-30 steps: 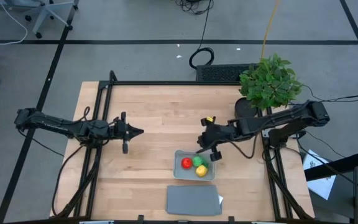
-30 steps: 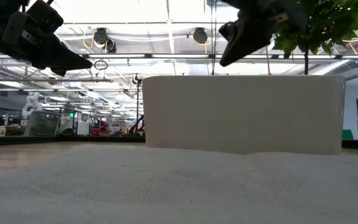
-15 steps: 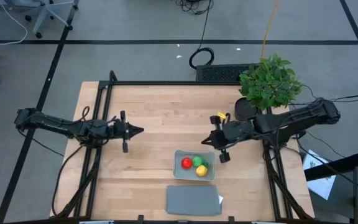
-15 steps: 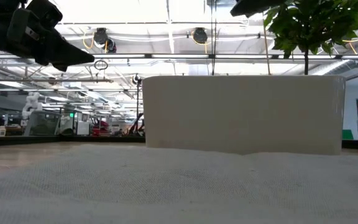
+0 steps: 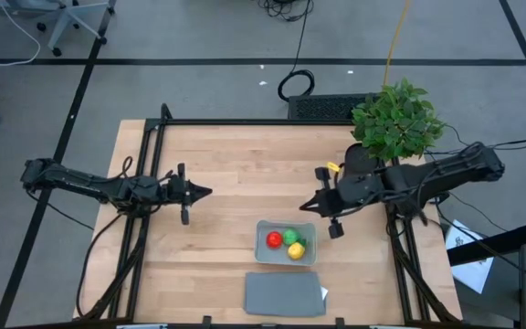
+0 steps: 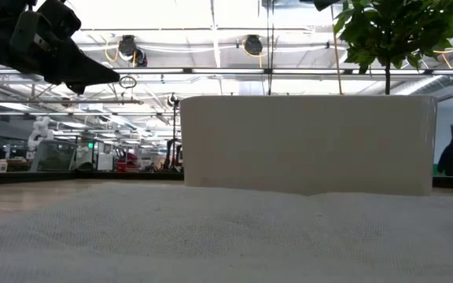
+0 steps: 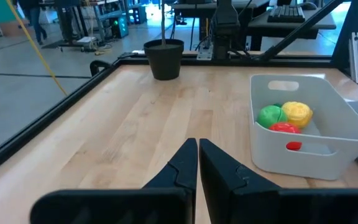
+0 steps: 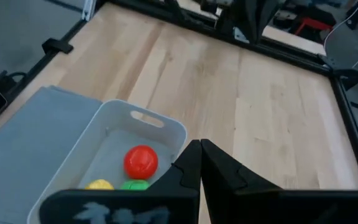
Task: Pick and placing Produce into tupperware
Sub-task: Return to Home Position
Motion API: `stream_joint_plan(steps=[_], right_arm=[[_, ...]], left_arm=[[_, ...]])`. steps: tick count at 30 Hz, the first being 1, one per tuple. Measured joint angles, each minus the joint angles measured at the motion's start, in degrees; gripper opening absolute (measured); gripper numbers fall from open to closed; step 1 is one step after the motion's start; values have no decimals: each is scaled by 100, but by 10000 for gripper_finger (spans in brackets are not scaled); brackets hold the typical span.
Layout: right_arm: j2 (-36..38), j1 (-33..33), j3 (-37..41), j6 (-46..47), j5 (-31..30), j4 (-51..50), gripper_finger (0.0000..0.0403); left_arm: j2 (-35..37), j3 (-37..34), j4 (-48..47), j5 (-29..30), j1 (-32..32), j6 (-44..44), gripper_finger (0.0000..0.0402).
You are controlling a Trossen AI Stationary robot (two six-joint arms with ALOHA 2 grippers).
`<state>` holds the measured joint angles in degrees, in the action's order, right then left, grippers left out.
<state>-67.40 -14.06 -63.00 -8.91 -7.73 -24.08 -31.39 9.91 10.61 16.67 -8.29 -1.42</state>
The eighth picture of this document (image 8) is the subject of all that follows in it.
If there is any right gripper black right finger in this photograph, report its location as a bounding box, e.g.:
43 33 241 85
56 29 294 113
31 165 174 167
200 138 358 224

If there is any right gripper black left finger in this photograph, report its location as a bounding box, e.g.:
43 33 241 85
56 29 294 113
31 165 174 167
39 139 203 224

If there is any red toy tomato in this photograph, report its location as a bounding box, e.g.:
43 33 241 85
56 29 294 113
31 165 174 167
123 144 160 180

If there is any yellow toy produce green stem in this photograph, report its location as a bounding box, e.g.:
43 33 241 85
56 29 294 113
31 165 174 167
85 179 115 191

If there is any pale plastic tupperware container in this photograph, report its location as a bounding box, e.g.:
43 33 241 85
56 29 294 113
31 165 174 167
26 99 188 224

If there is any grey cloth mat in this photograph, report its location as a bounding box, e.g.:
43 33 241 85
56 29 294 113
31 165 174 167
0 85 104 224

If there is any red stool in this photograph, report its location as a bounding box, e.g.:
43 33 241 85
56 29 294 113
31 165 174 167
293 17 337 37

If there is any black table clamp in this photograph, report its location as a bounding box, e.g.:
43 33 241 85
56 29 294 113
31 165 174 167
41 37 75 55

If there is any black aluminium table frame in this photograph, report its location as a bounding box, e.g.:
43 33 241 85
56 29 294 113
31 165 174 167
0 0 358 191

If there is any black corner bracket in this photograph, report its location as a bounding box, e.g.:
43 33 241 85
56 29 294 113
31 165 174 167
318 53 358 91

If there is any silver aluminium bracket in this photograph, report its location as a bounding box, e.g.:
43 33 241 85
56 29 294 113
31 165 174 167
81 0 98 22

